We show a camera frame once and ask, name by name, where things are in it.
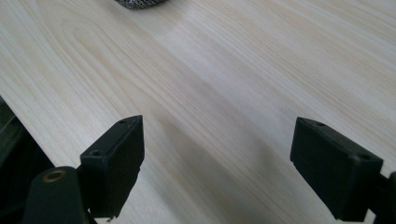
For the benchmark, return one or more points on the black mesh container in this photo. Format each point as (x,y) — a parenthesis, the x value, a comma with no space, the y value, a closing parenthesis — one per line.
(139,3)

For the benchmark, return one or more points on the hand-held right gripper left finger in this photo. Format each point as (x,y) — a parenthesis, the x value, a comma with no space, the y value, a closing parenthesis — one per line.
(113,168)

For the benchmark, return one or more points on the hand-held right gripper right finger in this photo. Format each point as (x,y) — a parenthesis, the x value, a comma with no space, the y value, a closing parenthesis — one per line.
(334,174)

